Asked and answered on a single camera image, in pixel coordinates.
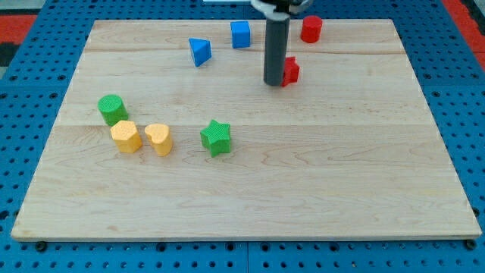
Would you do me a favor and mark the green cylinder block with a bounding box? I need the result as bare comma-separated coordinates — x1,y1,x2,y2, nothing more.
98,94,129,126

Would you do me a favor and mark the red cylinder block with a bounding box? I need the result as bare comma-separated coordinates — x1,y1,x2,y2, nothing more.
300,15,323,43

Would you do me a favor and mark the red star block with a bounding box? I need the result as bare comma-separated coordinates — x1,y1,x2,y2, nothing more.
281,56,300,87

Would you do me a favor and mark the yellow hexagon block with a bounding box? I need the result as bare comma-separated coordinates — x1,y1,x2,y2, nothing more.
110,121,142,153

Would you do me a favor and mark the blue cube block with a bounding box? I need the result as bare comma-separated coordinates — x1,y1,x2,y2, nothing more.
230,20,251,49

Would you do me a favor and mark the yellow heart block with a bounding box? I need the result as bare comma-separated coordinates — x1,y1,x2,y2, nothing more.
145,124,174,157

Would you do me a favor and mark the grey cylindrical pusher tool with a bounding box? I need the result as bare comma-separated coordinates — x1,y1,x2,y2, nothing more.
264,15,290,86

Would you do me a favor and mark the wooden board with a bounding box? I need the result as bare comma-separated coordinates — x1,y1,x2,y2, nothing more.
11,19,482,242

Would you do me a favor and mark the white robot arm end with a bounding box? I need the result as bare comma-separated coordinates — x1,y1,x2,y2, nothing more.
250,0,314,17

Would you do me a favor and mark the green star block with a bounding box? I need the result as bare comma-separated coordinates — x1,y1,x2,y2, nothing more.
200,120,231,157

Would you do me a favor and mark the blue triangle block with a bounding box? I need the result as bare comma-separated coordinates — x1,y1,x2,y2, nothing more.
189,38,211,67

